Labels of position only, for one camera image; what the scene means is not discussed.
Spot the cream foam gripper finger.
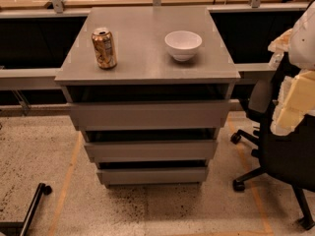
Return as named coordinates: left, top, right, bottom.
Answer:
left=270, top=70, right=315, bottom=136

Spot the grey drawer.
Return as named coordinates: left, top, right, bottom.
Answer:
left=85, top=140, right=218, bottom=162
left=96, top=167, right=209, bottom=186
left=70, top=100, right=229, bottom=131

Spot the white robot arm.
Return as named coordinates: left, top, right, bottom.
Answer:
left=268, top=2, right=315, bottom=136

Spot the grey top drawer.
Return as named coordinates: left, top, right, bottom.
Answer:
left=70, top=100, right=229, bottom=131

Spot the grey drawer cabinet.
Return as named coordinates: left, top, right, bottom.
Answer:
left=53, top=6, right=241, bottom=189

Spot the grey bottom drawer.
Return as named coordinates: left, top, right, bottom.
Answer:
left=96, top=167, right=209, bottom=186

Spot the clear plastic bottle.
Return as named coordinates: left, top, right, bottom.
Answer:
left=268, top=52, right=284, bottom=70

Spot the black office chair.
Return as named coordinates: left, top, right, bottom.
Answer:
left=230, top=56, right=315, bottom=230

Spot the white ceramic bowl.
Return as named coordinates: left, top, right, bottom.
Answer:
left=164, top=30, right=203, bottom=62

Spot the gold soda can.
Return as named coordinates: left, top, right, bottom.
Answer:
left=92, top=28, right=117, bottom=69

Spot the black wheeled stand leg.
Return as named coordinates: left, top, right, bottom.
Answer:
left=0, top=183, right=52, bottom=236

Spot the grey metal frame rail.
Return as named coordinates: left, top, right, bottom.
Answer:
left=0, top=3, right=306, bottom=90

